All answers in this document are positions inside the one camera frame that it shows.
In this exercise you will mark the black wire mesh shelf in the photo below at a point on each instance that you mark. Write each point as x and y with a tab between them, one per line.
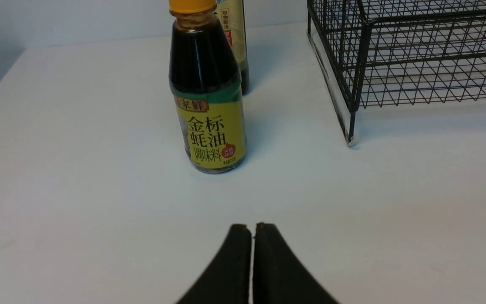
396	52

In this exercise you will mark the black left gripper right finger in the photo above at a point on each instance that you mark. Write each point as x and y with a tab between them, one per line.
278	275

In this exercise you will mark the small oyster sauce bottle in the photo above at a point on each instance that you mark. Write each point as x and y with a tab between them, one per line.
206	84

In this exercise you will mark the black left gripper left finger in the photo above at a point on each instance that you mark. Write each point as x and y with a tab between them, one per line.
226	279

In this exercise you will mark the dark vinegar bottle gold cap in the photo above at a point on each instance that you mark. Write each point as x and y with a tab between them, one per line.
231	14

